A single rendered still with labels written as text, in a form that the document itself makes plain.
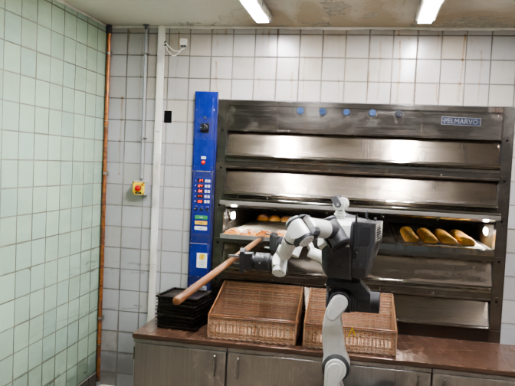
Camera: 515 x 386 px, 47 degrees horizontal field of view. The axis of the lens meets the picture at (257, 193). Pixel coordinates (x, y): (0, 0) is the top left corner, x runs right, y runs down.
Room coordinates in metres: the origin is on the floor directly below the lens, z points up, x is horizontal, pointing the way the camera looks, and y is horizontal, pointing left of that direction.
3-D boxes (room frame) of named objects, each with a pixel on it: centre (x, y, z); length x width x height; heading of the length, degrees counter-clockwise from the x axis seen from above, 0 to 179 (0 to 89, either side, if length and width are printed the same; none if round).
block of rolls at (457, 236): (4.31, -1.31, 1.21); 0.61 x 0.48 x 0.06; 170
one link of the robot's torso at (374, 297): (3.12, -0.53, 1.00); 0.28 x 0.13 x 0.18; 80
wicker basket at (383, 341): (3.71, -0.62, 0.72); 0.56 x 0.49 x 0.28; 81
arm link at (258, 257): (2.91, 0.01, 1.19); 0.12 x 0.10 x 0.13; 80
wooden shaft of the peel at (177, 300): (2.86, 0.12, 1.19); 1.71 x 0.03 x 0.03; 170
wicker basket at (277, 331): (3.82, -0.04, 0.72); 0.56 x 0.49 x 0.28; 81
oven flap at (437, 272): (3.98, -0.66, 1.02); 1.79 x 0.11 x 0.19; 80
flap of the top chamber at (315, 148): (3.98, -0.66, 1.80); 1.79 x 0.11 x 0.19; 80
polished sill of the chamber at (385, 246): (4.00, -0.66, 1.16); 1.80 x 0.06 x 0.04; 80
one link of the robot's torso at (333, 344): (3.13, -0.46, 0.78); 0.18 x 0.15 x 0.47; 170
